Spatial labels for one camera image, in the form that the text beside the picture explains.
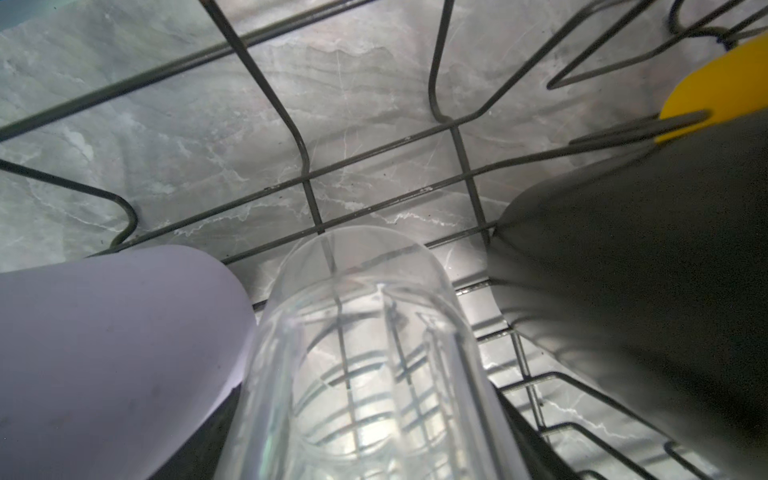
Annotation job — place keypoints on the yellow mug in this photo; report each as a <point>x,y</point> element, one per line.
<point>730,86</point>

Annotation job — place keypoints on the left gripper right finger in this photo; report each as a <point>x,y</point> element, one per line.
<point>542,461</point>

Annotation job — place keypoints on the black mug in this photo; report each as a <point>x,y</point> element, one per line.
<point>646,275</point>

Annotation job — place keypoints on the lilac plastic cup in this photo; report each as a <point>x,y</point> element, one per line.
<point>111,363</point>

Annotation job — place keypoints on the black wire dish rack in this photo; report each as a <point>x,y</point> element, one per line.
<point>399,114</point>

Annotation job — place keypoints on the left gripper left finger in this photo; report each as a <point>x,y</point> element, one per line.
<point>198,457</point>

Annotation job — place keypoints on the clear glass cup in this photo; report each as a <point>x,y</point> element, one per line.
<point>365,367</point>

